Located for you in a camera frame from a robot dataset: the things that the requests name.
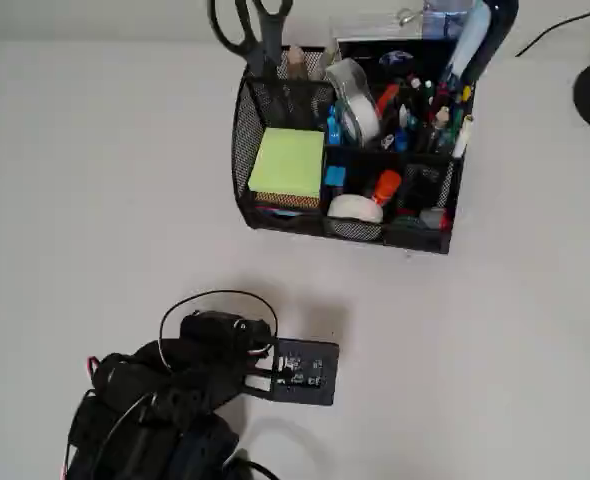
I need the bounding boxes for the black handled scissors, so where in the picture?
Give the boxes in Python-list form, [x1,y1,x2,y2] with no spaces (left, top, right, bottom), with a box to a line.
[208,0,296,84]

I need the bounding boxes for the black mesh desk organizer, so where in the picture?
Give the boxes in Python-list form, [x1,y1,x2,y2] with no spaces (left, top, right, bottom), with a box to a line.
[230,44,476,255]

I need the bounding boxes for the white tape roll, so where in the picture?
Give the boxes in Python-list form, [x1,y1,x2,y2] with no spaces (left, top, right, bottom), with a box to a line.
[326,193,385,224]

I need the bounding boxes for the green sticky note pad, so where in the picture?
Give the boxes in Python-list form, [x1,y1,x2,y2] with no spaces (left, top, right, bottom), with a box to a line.
[247,127,326,207]

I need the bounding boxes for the orange marker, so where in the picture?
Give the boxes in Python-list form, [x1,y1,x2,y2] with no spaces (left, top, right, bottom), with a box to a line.
[369,169,403,207]

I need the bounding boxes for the grey red small box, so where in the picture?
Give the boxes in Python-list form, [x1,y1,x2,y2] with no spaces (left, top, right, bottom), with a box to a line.
[418,207,450,231]

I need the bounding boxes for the clear tape roll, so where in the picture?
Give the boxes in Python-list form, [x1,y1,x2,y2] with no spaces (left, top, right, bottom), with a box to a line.
[324,58,382,146]

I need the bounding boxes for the blue pen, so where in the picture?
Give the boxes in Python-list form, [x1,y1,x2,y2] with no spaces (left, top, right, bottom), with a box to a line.
[393,117,419,151]

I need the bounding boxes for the red orange pen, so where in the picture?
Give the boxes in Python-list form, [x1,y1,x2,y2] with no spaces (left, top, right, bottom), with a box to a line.
[374,83,401,114]

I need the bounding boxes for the white marker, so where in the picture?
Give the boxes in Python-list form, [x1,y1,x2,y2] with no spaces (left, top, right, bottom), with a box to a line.
[452,114,475,159]

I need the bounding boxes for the green pen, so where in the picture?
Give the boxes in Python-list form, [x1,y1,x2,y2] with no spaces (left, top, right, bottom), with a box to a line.
[422,79,436,121]

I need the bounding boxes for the round blue dome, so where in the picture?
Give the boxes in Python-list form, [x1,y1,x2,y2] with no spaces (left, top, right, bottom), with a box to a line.
[378,49,415,70]

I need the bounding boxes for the light blue plastic strip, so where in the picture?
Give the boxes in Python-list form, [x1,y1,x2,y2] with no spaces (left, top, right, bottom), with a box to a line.
[442,2,492,84]

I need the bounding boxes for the black wrist camera mount plate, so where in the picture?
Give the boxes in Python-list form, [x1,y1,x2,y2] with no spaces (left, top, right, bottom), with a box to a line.
[244,338,340,407]

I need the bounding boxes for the thin black cable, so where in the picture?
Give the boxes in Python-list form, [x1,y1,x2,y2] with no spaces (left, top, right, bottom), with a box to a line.
[514,4,590,58]

